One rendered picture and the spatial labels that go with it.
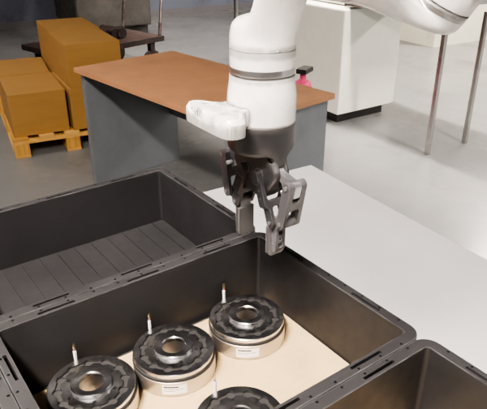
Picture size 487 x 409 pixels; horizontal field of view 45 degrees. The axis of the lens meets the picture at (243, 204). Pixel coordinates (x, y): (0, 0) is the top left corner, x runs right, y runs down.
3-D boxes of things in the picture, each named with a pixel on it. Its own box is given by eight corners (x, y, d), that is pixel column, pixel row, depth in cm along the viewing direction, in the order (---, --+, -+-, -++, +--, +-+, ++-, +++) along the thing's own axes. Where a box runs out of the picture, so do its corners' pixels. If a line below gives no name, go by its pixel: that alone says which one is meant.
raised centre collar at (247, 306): (250, 301, 83) (250, 297, 82) (272, 319, 79) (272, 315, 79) (221, 314, 80) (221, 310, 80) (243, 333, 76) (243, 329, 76)
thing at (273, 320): (253, 289, 86) (253, 286, 86) (299, 324, 79) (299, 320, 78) (195, 314, 81) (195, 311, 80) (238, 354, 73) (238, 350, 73)
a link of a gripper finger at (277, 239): (269, 210, 66) (268, 249, 69) (286, 221, 64) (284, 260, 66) (279, 207, 67) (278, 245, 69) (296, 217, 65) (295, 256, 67)
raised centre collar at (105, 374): (104, 364, 71) (103, 360, 71) (120, 389, 67) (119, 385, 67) (63, 381, 69) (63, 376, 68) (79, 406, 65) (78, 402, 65)
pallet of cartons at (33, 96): (89, 98, 475) (79, 15, 446) (141, 139, 390) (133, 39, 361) (-14, 114, 439) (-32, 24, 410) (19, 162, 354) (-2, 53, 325)
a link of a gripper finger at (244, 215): (253, 204, 72) (253, 230, 74) (250, 202, 73) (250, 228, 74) (239, 208, 71) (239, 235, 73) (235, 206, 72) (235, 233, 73)
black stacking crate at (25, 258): (165, 223, 114) (161, 169, 109) (258, 294, 93) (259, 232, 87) (-54, 293, 93) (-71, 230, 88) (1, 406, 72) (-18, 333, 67)
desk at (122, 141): (178, 155, 364) (172, 50, 336) (325, 223, 284) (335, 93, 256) (88, 182, 327) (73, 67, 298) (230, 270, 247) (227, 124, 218)
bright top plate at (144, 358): (183, 316, 80) (183, 312, 80) (230, 354, 73) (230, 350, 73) (118, 348, 74) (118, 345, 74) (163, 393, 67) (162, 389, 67)
